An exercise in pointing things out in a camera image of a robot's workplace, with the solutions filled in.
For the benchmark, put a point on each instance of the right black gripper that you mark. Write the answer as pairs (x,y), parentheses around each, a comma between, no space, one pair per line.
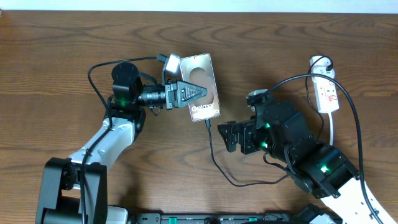
(247,130)

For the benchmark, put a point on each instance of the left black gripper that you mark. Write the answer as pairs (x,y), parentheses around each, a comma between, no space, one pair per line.
(171,102)

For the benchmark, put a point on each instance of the Galaxy smartphone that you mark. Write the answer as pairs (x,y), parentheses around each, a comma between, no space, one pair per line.
(198,70)

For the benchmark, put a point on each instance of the white power strip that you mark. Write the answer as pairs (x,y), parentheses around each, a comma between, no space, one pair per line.
(325,90)

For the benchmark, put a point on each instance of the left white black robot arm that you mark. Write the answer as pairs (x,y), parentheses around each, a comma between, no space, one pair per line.
(75,190)

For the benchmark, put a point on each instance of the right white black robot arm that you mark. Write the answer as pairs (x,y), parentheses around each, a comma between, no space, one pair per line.
(316,167)

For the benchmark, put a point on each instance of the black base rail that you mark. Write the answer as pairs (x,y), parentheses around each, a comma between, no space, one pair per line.
(157,218)

